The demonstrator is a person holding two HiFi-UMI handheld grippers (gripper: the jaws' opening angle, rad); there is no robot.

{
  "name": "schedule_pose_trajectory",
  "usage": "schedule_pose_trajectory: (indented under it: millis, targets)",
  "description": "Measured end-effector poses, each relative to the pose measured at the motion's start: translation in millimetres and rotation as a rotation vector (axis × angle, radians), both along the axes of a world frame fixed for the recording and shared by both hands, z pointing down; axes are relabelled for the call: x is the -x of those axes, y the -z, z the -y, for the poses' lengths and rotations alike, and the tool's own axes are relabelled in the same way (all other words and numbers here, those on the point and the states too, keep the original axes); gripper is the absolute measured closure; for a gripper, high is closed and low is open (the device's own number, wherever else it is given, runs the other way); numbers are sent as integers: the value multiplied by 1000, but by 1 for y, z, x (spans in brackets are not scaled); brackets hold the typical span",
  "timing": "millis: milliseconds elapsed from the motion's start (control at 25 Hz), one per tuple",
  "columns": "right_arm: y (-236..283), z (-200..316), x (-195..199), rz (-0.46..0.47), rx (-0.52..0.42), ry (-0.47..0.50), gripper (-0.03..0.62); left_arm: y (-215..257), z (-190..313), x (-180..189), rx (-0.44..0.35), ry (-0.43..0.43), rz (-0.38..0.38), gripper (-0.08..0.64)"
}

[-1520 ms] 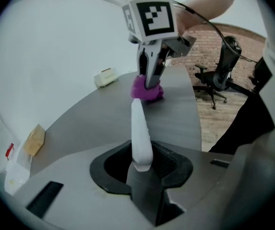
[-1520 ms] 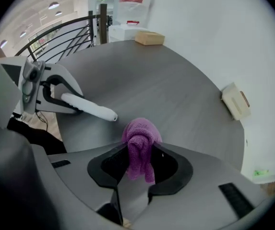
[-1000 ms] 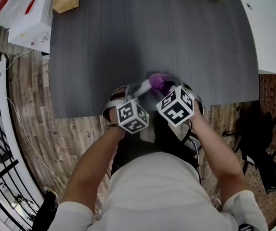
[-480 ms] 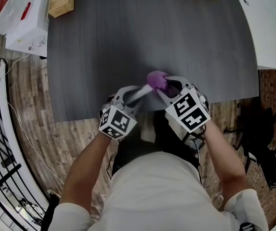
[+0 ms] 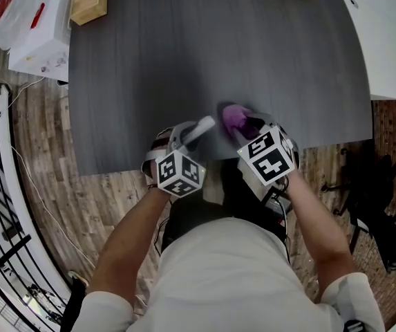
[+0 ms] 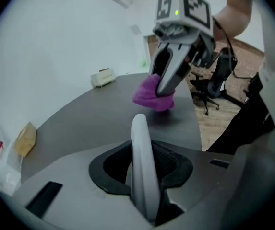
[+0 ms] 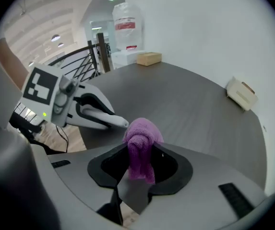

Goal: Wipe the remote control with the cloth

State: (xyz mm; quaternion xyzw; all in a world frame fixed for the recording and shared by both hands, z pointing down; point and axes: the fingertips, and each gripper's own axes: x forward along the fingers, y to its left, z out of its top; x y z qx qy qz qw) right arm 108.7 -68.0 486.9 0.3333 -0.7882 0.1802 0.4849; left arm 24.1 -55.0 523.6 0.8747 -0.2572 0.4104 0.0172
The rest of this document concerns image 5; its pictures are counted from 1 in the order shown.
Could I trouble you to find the purple cleaning cloth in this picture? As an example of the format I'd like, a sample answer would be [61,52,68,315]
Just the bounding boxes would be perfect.
[222,104,254,138]

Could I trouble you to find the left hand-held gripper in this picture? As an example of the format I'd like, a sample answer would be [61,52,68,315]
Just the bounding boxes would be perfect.
[141,121,208,199]

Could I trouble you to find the white floor cable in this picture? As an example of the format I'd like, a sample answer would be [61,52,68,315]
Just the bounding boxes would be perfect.
[0,76,97,270]

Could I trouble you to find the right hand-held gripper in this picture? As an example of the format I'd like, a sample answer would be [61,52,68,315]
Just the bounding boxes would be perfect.
[229,112,301,201]

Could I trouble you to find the black office chair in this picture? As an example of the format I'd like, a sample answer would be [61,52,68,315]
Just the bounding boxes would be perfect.
[321,154,396,275]

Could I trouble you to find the white cardboard box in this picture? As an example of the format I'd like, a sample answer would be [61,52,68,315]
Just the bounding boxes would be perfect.
[8,0,72,83]

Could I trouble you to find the wooden box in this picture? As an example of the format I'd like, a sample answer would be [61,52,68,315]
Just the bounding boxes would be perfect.
[70,0,110,26]

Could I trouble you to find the black device box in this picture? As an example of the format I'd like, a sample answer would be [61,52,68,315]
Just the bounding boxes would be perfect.
[262,187,292,218]

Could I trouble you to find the person's left forearm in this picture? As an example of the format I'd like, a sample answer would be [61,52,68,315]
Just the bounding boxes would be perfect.
[86,184,171,301]

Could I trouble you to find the black shoulder strap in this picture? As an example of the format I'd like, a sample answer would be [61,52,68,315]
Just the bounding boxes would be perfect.
[342,318,368,332]

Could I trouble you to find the person's left hand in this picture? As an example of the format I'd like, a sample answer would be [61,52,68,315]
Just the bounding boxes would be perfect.
[150,131,171,152]

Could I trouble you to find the person's right forearm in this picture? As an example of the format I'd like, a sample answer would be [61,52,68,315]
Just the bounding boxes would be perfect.
[283,169,358,304]

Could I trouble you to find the person's white shirt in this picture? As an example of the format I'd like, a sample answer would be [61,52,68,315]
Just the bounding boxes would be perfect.
[61,218,386,332]

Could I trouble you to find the person's black trousers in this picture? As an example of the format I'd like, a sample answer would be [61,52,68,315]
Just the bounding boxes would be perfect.
[161,157,290,254]

